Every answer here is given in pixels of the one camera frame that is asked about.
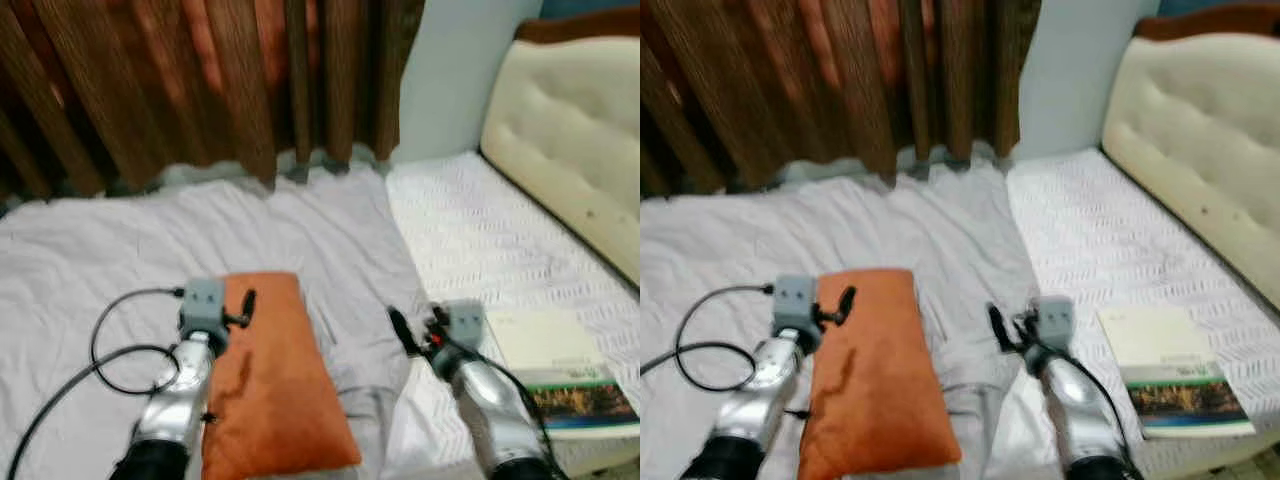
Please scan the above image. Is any orange pillow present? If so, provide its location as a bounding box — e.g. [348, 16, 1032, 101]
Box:
[797, 268, 963, 480]
[200, 272, 363, 480]

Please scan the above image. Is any white and green book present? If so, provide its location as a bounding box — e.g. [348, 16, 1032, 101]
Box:
[1097, 305, 1256, 439]
[487, 308, 641, 441]

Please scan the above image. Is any white patterned mattress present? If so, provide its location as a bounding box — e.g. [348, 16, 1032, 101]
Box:
[1005, 150, 1280, 476]
[385, 150, 641, 476]

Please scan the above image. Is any grey duvet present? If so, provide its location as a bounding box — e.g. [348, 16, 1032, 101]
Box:
[0, 165, 431, 480]
[640, 165, 1041, 480]

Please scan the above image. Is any brown curtain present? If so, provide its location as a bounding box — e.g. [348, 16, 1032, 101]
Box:
[0, 0, 426, 196]
[640, 0, 1041, 196]

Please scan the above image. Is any cream tufted headboard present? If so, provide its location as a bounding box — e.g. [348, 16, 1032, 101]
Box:
[1100, 35, 1280, 311]
[480, 35, 641, 286]

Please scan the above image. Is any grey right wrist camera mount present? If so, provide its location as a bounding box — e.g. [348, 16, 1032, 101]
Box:
[1035, 295, 1076, 349]
[440, 300, 488, 351]

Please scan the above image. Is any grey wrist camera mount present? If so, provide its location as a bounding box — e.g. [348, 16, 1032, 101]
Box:
[772, 275, 821, 336]
[178, 278, 226, 336]
[440, 300, 488, 351]
[1035, 295, 1076, 349]

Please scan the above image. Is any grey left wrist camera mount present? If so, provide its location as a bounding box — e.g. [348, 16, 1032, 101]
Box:
[178, 278, 226, 336]
[772, 275, 821, 336]

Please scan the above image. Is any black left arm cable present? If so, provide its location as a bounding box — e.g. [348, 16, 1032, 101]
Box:
[640, 285, 776, 396]
[5, 287, 191, 480]

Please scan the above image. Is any brown wooden headboard frame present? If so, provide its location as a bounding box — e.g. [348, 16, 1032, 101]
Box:
[515, 5, 641, 46]
[1135, 5, 1280, 43]

